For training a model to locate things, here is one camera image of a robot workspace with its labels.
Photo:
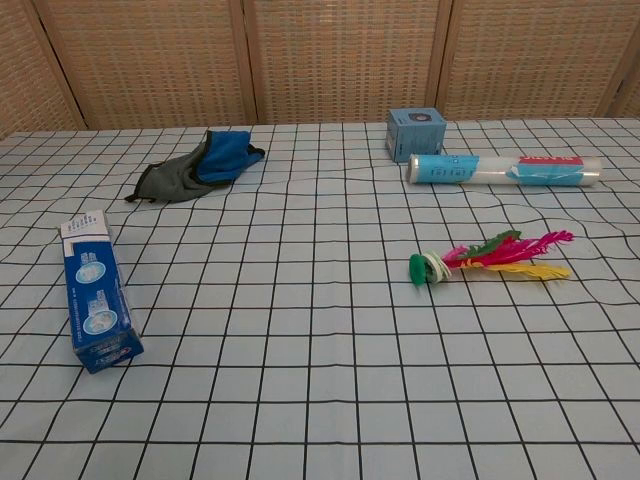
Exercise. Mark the small light blue cardboard box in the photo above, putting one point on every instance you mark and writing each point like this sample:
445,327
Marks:
415,135

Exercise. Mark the colourful feather shuttlecock green base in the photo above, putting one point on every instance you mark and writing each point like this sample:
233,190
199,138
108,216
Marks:
429,269

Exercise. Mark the blue and grey cloth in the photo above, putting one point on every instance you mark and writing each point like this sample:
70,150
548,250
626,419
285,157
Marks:
200,167

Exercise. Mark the woven bamboo folding screen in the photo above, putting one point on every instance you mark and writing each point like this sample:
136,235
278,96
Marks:
320,55

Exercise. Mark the light blue checkered tablecloth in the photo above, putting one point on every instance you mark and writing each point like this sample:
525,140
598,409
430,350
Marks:
300,325

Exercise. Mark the blue toothpaste box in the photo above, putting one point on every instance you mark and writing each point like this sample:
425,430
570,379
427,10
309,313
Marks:
95,295

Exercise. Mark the clear plastic tube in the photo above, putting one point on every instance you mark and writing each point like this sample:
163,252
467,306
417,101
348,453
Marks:
500,170

